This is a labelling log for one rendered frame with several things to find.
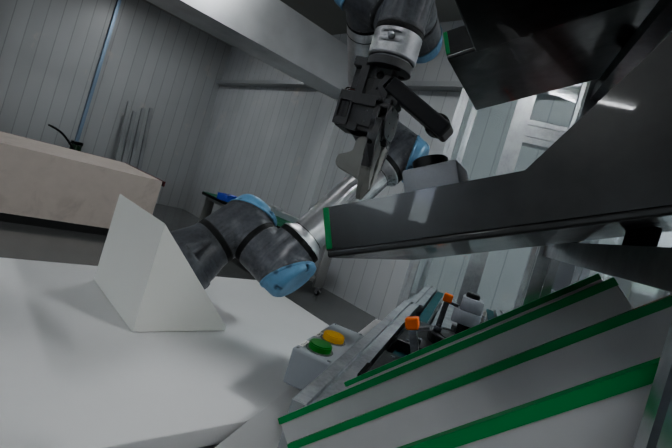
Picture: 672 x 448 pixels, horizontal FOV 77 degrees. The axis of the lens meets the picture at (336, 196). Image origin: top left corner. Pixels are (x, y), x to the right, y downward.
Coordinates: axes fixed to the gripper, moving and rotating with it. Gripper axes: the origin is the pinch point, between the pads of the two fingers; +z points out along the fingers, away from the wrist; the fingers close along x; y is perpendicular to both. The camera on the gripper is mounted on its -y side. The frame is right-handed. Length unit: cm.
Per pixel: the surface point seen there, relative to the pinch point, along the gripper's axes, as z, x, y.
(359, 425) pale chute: 17.1, 30.9, -13.2
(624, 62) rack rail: -14.4, 25.2, -23.7
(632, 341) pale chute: 4.8, 33.2, -26.7
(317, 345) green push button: 26.1, -4.8, 1.6
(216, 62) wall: -192, -665, 574
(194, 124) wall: -54, -659, 577
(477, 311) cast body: 16.9, -36.7, -21.7
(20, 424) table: 37, 25, 24
